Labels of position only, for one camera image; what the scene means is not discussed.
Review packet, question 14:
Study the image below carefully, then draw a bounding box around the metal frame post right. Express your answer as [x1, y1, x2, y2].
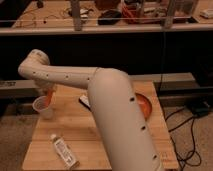
[164, 0, 176, 29]

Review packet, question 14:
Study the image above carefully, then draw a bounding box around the metal frame post left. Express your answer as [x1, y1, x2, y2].
[70, 0, 82, 31]

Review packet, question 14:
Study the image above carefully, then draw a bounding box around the white ceramic cup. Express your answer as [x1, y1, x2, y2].
[32, 96, 54, 119]

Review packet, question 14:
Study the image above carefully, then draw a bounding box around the orange tool on bench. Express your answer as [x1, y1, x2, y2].
[122, 5, 138, 24]

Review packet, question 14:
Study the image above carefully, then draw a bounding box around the clear plastic bottle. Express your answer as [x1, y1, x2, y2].
[50, 134, 79, 170]

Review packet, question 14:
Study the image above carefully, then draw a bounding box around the metal frame post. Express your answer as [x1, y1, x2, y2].
[164, 0, 176, 29]
[70, 0, 82, 31]

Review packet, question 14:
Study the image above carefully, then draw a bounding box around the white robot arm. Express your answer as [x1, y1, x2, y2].
[18, 49, 164, 171]

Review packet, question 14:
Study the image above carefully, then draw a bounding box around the orange plate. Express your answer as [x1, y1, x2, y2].
[136, 93, 152, 119]

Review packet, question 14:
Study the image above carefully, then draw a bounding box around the wooden cutting board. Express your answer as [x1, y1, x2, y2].
[22, 81, 178, 171]

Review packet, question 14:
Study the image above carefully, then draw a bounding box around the black and white remote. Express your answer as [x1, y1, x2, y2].
[79, 95, 90, 109]

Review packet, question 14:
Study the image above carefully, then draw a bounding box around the orange pepper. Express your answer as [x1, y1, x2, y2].
[45, 90, 53, 106]

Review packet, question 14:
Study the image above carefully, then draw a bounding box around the black object on bench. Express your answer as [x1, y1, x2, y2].
[97, 10, 121, 25]

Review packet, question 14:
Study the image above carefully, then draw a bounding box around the black power adapter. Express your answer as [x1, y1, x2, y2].
[187, 100, 211, 118]

